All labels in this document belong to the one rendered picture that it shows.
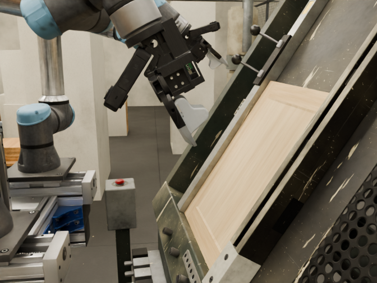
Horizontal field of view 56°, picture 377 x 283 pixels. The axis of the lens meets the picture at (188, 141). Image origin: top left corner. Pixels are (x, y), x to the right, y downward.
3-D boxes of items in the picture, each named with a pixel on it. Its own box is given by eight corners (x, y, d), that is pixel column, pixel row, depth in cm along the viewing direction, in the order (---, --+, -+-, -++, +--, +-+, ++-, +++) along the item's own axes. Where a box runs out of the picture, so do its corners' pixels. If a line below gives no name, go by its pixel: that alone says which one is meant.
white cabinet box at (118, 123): (96, 130, 648) (93, 91, 629) (128, 129, 654) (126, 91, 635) (92, 136, 605) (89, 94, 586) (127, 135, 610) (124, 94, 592)
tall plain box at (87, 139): (60, 172, 433) (46, 21, 388) (110, 170, 439) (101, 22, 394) (38, 202, 346) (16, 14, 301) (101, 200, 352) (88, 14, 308)
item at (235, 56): (261, 81, 126) (229, 62, 129) (267, 72, 126) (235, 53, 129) (261, 79, 123) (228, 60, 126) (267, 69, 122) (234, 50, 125)
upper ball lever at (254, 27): (280, 52, 125) (248, 33, 128) (286, 42, 125) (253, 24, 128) (280, 49, 122) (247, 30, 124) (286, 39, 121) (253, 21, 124)
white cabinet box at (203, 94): (170, 143, 563) (168, 6, 510) (206, 142, 568) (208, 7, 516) (172, 154, 505) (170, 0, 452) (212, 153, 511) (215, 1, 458)
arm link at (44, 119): (12, 144, 127) (7, 107, 124) (34, 136, 140) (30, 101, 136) (42, 146, 125) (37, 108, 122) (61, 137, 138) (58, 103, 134)
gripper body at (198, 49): (197, 62, 136) (173, 41, 132) (212, 44, 134) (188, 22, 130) (199, 65, 128) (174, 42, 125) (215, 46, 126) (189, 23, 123)
